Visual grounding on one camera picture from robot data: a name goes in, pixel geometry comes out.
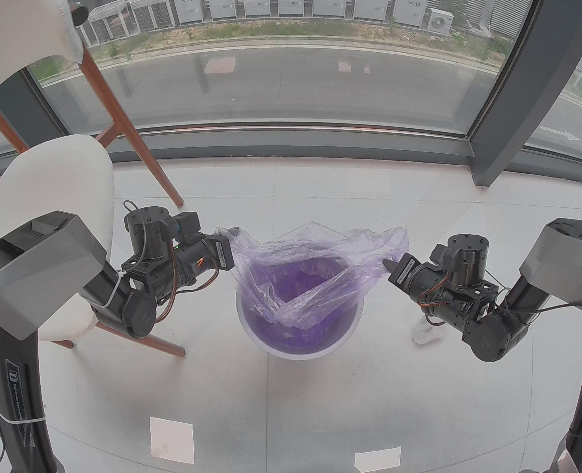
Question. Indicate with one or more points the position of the window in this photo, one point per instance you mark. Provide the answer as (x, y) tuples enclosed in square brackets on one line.
[(291, 77)]

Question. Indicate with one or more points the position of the white cushioned wooden chair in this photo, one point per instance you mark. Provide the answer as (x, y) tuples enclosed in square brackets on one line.
[(49, 175)]

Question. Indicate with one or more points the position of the purple plastic bag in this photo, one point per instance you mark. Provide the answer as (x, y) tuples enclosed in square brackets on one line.
[(300, 284)]

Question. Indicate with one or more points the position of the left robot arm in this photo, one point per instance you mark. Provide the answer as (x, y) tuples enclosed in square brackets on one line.
[(39, 274)]

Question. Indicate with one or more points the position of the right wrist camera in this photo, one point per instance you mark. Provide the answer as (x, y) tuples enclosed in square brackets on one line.
[(440, 256)]

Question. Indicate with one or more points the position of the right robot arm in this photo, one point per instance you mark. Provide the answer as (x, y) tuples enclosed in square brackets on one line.
[(561, 259)]

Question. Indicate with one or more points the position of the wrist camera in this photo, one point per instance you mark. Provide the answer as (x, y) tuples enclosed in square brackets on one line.
[(440, 256), (188, 227)]

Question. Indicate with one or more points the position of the crumpled clear wrapper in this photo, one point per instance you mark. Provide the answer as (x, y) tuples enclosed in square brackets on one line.
[(424, 335)]

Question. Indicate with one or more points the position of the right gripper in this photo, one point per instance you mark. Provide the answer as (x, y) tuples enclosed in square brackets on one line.
[(421, 284)]

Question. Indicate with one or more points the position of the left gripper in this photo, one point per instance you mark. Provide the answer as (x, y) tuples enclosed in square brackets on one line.
[(202, 259)]

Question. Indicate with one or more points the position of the white trash bin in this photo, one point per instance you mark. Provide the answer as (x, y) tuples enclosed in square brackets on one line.
[(301, 356)]

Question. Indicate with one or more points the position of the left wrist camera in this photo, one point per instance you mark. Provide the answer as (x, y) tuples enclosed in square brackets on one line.
[(188, 227)]

